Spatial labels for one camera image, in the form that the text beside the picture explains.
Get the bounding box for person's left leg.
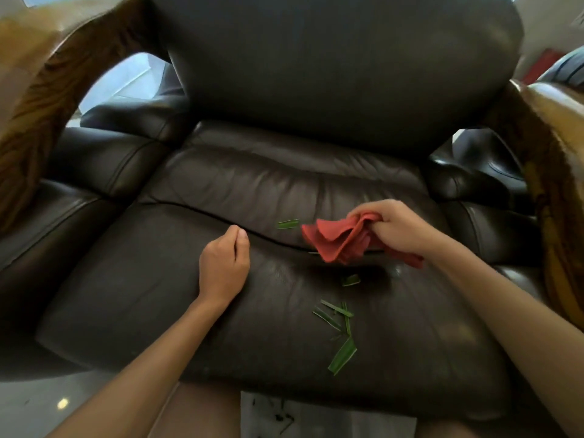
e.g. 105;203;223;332
148;381;243;438

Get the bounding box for person's leg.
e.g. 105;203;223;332
148;381;243;438
412;417;484;438

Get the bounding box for person's left forearm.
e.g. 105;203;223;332
45;296;229;438

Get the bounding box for red cloth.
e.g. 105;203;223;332
300;212;425;269

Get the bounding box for person's right leg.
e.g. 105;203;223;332
412;417;484;438

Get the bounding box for person's right hand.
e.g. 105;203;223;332
346;199;450;260

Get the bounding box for glossy wooden armrest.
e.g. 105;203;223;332
0;0;167;233
483;79;584;333

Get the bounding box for person's left hand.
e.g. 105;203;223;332
197;224;252;311

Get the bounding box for green leaves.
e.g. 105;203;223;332
276;218;361;377

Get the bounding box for person's right forearm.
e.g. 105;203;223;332
424;234;584;438

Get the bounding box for red object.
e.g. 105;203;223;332
521;48;566;86

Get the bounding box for clear plastic bin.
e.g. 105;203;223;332
240;391;419;438

